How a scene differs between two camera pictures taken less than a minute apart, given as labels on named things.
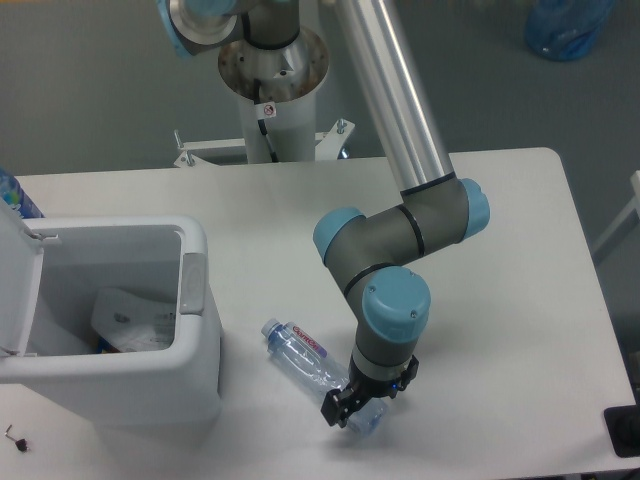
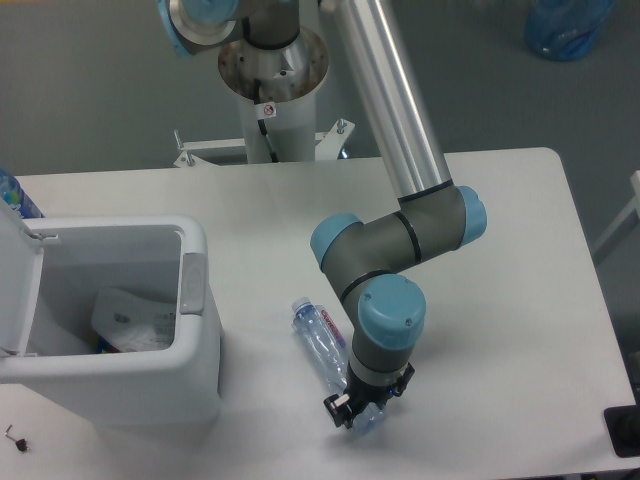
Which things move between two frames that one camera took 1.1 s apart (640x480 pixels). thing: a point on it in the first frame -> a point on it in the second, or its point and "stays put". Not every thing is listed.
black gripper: [339, 404] stays put
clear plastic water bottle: [303, 356] -> [325, 336]
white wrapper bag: [131, 322] stays put
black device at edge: [623, 425] stays put
